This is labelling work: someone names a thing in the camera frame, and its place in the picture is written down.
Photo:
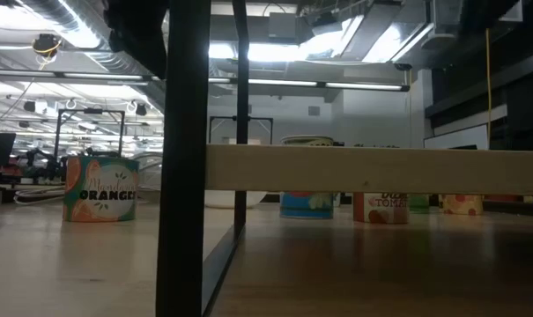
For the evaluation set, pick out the mandarin oranges short can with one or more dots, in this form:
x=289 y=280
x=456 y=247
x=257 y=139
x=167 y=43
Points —
x=101 y=189

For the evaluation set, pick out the blue label tall can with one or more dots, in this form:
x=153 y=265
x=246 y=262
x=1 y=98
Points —
x=307 y=206

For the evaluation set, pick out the diced tomatoes short can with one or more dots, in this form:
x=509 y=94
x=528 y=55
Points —
x=380 y=209

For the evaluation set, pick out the green label tall can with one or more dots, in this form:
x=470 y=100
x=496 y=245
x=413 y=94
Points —
x=419 y=203

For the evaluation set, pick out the yellow red-dotted short can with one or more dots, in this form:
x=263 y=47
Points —
x=462 y=204

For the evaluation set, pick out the clear glass bowl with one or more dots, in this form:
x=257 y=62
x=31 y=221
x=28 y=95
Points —
x=231 y=200

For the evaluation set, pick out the black background workstation frame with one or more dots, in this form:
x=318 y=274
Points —
x=261 y=118

